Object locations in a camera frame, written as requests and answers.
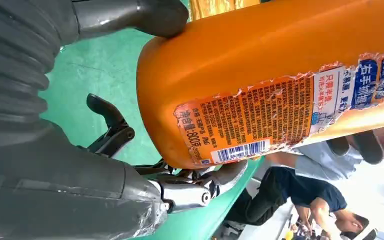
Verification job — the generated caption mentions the green mat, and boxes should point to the green mat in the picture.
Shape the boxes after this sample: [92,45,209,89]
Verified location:
[38,0,266,240]

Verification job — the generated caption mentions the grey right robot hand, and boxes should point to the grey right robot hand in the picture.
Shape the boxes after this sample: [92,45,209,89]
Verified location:
[0,0,249,240]

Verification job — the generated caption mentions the yellow plastic sheet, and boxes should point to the yellow plastic sheet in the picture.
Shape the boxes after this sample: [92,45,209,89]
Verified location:
[189,0,262,21]

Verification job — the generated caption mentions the person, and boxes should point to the person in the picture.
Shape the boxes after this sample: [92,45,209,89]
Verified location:
[266,122,384,181]
[225,165,378,240]

